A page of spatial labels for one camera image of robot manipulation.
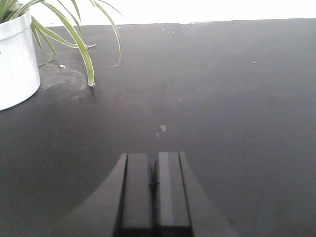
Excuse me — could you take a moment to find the white plant pot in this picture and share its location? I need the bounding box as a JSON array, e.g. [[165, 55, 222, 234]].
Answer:
[[0, 9, 40, 110]]

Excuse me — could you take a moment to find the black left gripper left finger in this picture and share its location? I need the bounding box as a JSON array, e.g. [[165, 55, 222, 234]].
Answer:
[[49, 154, 153, 237]]

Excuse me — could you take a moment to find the green spider plant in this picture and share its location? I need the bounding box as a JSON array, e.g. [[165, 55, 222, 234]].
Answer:
[[0, 0, 125, 87]]

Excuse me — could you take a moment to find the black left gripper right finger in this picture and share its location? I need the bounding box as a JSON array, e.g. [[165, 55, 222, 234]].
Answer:
[[154, 152, 237, 237]]

